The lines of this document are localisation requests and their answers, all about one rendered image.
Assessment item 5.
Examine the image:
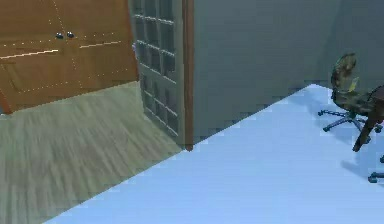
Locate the camouflage swivel office chair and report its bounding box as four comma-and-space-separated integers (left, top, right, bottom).
317, 52, 384, 134

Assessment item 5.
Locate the grey panelled room door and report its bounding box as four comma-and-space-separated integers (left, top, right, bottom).
128, 0, 186, 147

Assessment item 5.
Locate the brown wooden cupboard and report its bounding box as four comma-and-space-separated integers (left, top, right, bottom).
0, 0, 140, 115

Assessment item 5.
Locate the dark swivel chair base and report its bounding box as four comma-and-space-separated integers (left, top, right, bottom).
367, 153, 384, 184

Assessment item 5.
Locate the brown wooden door frame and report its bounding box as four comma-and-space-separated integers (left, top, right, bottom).
181, 0, 196, 152

